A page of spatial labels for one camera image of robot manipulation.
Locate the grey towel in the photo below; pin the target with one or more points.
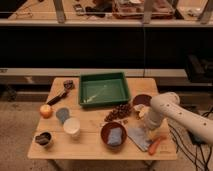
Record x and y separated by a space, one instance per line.
139 136

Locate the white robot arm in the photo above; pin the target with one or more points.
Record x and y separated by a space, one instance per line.
167 105

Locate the green plastic tray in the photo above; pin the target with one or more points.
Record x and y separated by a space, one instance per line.
103 89

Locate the bunch of dark grapes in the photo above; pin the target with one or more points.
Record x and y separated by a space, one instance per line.
119 112

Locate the dark red bowl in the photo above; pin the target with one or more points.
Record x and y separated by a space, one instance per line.
142 99

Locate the pale food piece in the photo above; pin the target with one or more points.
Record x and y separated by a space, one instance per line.
140 110

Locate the brown bowl with sponge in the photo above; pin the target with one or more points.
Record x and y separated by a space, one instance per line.
106 130

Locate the blue sponge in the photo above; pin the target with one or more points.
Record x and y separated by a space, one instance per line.
114 137

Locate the white cup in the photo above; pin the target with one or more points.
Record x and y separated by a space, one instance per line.
72 126

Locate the wooden folding table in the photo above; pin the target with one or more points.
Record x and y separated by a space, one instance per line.
89 146

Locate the orange apple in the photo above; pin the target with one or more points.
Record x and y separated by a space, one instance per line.
46 111

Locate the orange carrot toy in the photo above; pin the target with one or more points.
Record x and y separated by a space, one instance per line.
153 147

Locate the small dark filled cup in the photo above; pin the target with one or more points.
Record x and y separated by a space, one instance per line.
44 139

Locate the dark handled tool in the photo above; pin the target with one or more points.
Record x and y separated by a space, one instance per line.
68 85

